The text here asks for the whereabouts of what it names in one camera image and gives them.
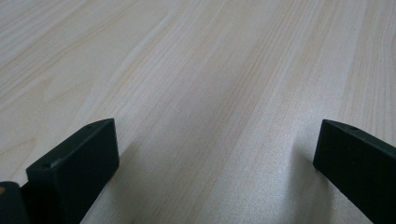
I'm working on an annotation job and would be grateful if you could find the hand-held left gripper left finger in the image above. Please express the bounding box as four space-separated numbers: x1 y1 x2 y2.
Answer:
21 118 120 224

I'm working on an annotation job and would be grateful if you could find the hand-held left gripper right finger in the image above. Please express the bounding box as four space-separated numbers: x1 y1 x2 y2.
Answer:
312 119 396 224

